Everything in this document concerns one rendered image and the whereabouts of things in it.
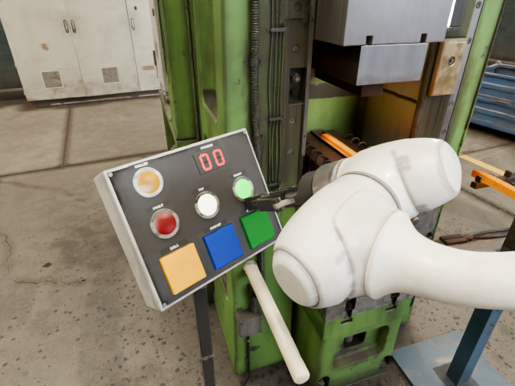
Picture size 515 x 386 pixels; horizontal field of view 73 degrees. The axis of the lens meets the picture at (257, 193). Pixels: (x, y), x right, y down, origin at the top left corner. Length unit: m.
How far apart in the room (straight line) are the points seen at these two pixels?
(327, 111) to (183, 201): 0.94
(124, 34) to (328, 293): 5.82
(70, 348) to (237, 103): 1.48
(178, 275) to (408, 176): 0.45
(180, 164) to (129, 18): 5.38
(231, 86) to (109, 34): 5.12
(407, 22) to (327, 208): 0.70
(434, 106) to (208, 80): 0.79
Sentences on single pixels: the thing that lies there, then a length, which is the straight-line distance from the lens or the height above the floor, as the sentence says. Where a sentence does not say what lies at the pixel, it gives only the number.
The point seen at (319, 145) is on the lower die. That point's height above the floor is 0.99.
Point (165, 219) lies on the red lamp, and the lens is 0.70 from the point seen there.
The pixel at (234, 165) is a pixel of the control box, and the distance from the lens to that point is 0.79.
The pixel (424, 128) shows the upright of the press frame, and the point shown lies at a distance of 1.36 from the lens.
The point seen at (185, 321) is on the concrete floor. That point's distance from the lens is 1.96.
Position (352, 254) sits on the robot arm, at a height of 1.24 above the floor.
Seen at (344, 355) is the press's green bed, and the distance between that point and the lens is 1.65.
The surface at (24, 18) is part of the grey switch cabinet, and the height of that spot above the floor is 1.18.
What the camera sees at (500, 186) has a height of 0.97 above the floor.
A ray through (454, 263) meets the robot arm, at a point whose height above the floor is 1.25.
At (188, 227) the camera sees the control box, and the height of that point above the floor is 1.07.
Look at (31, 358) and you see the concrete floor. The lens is 2.08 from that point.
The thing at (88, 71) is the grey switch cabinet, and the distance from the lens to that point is 6.09.
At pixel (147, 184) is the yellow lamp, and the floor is 1.16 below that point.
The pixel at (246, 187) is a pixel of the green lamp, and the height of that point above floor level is 1.09.
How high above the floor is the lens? 1.47
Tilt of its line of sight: 30 degrees down
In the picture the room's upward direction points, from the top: straight up
